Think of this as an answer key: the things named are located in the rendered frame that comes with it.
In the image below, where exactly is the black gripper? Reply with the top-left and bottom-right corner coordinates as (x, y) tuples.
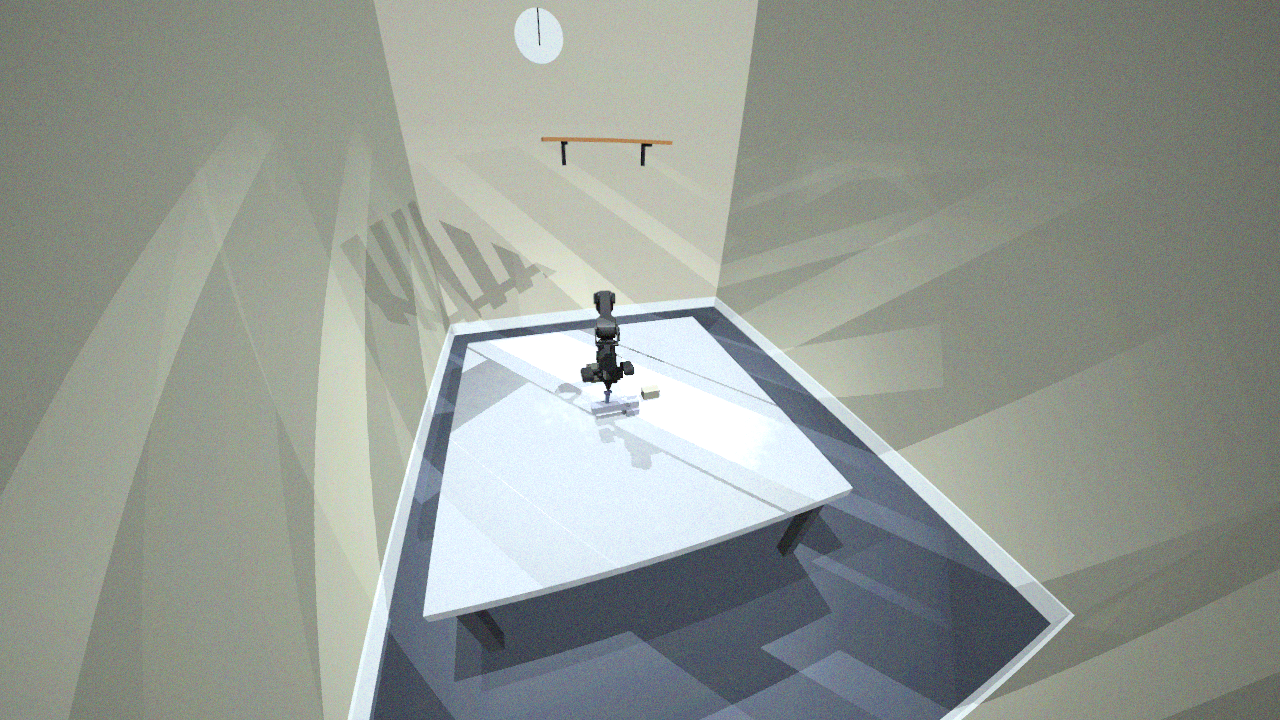
(580, 361), (635, 391)

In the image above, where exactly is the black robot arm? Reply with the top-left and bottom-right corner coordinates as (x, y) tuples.
(593, 290), (623, 384)

